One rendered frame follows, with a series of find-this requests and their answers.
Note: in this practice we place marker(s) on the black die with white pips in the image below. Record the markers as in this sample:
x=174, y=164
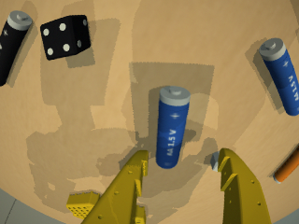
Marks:
x=65, y=37

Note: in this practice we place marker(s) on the orange aa battery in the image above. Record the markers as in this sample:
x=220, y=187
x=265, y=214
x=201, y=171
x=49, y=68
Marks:
x=287, y=167

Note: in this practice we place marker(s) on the blue aa battery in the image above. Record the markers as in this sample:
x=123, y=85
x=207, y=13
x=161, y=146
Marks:
x=279, y=64
x=174, y=102

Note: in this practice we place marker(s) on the black aa battery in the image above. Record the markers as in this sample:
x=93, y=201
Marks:
x=13, y=33

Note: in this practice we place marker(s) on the grey hex nut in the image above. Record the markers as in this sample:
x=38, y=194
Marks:
x=214, y=161

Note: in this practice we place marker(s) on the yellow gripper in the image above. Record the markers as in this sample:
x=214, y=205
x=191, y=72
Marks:
x=244, y=202

